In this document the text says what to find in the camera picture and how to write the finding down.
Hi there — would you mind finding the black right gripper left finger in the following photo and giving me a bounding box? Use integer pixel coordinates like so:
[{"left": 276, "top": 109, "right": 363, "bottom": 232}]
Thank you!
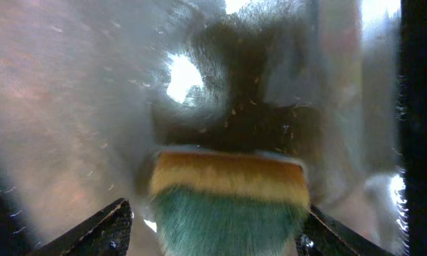
[{"left": 31, "top": 198, "right": 133, "bottom": 256}]

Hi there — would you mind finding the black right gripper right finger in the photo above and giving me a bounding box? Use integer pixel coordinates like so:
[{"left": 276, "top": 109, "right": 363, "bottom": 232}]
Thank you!
[{"left": 295, "top": 206, "right": 394, "bottom": 256}]

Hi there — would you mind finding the black water tray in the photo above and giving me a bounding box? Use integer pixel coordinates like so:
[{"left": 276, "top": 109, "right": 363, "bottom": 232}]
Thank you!
[{"left": 0, "top": 0, "right": 427, "bottom": 255}]

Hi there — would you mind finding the yellow green sponge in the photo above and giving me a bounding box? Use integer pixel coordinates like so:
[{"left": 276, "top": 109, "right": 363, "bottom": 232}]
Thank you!
[{"left": 149, "top": 151, "right": 310, "bottom": 256}]

